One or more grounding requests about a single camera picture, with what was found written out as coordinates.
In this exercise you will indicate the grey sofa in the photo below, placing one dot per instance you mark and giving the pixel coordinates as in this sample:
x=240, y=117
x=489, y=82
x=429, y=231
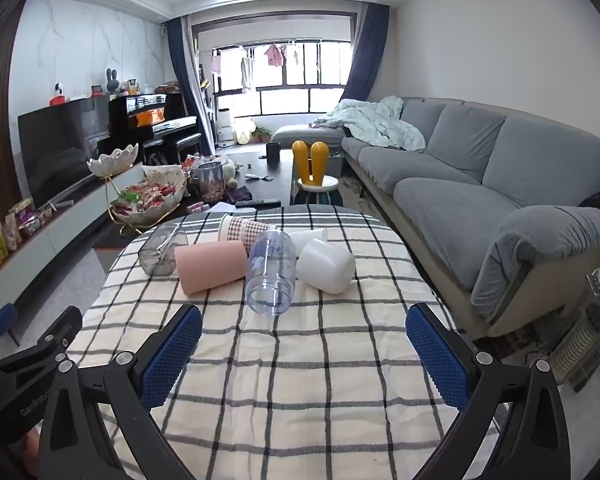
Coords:
x=455, y=180

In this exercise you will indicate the grey rabbit figure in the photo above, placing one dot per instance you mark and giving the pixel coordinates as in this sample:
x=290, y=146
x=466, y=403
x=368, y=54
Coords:
x=113, y=85

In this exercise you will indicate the person's left hand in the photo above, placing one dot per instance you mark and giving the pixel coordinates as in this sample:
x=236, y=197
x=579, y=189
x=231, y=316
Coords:
x=31, y=455

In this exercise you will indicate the black piano bench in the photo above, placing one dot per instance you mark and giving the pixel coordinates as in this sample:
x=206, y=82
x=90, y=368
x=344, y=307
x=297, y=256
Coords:
x=180, y=142

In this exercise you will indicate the empty white shell bowl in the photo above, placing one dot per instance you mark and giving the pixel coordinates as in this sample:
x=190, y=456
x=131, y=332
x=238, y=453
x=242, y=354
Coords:
x=112, y=160

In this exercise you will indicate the row of snack packets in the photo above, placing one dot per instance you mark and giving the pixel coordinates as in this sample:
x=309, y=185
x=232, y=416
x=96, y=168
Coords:
x=10, y=232

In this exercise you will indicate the dark coffee table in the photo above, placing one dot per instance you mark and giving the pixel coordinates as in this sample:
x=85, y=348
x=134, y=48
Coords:
x=265, y=185

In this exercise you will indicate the blue and grey curtain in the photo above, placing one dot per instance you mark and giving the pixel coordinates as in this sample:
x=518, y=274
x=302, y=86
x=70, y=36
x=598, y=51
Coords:
x=367, y=55
x=187, y=85

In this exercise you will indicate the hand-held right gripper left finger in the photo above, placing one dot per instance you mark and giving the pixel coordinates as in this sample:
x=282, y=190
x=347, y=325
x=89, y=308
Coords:
x=172, y=357

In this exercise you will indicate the white television cabinet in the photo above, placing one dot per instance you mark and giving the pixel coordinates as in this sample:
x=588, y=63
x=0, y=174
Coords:
x=30, y=260

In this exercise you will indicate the white air purifier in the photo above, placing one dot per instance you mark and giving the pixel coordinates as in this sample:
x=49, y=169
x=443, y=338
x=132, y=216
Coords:
x=224, y=127

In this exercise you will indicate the grey transparent cup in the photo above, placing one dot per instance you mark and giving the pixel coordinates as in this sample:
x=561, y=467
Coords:
x=157, y=257

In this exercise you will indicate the white and red camera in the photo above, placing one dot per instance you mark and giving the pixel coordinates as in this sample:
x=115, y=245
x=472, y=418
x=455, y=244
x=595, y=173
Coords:
x=58, y=94

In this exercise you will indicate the pink hanging garment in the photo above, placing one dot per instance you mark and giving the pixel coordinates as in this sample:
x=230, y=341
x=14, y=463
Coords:
x=274, y=55

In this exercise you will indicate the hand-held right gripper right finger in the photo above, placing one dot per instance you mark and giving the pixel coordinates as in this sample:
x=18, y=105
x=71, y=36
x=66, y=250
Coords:
x=437, y=360

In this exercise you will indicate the light green blanket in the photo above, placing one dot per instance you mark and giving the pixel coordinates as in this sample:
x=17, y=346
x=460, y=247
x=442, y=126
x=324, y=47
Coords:
x=375, y=122

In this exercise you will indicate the clear jar with nuts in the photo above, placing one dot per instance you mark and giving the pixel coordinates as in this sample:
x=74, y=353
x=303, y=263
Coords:
x=210, y=182

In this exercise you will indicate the shell bowl with snacks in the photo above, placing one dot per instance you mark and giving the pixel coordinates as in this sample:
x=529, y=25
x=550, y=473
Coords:
x=147, y=200

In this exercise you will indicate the black television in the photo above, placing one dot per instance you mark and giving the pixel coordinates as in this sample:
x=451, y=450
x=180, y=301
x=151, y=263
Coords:
x=60, y=150

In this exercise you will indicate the clear plastic bottle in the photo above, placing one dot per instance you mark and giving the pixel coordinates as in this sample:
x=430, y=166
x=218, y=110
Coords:
x=270, y=280

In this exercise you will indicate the dark mug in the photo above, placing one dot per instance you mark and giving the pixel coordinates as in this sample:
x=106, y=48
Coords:
x=273, y=155

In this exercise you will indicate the potted plant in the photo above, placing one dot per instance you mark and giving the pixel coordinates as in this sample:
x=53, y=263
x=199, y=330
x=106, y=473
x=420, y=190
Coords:
x=261, y=133

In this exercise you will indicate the checked tablecloth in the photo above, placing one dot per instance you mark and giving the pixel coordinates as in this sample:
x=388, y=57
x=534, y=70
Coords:
x=305, y=360

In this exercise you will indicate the yellow rabbit-ear stool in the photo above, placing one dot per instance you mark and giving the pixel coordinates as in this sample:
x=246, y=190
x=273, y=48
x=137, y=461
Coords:
x=314, y=165

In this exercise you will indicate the translucent white cup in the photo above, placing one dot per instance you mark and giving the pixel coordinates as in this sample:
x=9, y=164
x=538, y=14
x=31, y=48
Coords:
x=311, y=237

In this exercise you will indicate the pink cup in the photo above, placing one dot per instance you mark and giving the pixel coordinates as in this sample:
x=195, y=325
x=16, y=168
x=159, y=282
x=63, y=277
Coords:
x=210, y=270

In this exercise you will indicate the black object on sofa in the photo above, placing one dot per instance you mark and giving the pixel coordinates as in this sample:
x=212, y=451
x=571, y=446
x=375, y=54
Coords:
x=599, y=201

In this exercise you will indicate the black piano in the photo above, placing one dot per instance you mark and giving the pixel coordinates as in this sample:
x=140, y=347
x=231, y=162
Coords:
x=145, y=110

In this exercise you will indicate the electric heater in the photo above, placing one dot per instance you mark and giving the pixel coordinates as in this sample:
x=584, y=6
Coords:
x=587, y=330

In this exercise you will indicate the white plastic cup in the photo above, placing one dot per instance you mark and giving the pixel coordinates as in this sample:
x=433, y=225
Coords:
x=325, y=270

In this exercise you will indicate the star-shaped lamp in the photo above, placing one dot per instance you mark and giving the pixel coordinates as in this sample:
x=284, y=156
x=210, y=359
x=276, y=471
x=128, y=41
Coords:
x=243, y=132

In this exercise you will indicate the checked paper cup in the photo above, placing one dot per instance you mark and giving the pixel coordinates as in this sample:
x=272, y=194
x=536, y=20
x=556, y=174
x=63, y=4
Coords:
x=242, y=230

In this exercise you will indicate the white hanging garment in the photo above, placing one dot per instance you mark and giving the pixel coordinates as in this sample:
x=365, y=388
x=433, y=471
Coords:
x=248, y=75

